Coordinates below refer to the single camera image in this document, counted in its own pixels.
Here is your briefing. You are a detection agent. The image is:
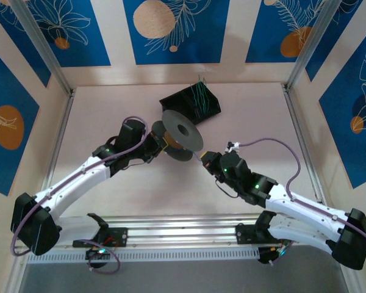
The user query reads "aluminium table edge rail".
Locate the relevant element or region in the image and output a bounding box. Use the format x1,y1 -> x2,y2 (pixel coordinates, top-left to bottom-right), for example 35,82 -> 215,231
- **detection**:
282,84 -> 326,205
39,90 -> 76,196

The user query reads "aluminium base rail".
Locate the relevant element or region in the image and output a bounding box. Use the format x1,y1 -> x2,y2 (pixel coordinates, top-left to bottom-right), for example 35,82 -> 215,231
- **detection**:
13,213 -> 336,251

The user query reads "white slotted cable duct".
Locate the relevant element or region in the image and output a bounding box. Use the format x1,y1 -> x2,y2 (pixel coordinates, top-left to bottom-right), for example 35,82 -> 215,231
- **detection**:
26,248 -> 260,265

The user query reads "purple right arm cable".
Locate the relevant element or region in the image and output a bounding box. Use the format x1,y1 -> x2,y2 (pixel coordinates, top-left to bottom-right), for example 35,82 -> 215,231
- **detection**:
238,137 -> 366,266

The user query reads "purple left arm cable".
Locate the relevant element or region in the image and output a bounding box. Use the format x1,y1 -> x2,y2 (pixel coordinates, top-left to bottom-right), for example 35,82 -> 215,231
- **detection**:
11,115 -> 150,274

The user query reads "aluminium frame post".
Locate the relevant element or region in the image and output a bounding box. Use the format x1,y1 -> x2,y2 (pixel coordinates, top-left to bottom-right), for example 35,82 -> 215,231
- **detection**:
287,0 -> 339,91
10,0 -> 76,97

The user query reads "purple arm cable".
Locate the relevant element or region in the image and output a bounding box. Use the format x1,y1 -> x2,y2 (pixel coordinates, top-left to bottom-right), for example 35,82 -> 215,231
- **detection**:
238,137 -> 366,266
11,115 -> 150,274

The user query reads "black two-compartment bin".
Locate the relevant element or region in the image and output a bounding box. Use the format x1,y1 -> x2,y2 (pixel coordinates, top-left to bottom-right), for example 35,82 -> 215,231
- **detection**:
159,85 -> 222,125

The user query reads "thin green wire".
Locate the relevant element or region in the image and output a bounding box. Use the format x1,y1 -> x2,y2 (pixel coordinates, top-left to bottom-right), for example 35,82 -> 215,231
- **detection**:
188,75 -> 210,120

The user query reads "black spool with cardboard core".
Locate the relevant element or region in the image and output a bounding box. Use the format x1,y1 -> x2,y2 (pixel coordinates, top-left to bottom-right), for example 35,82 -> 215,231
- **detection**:
151,109 -> 204,162

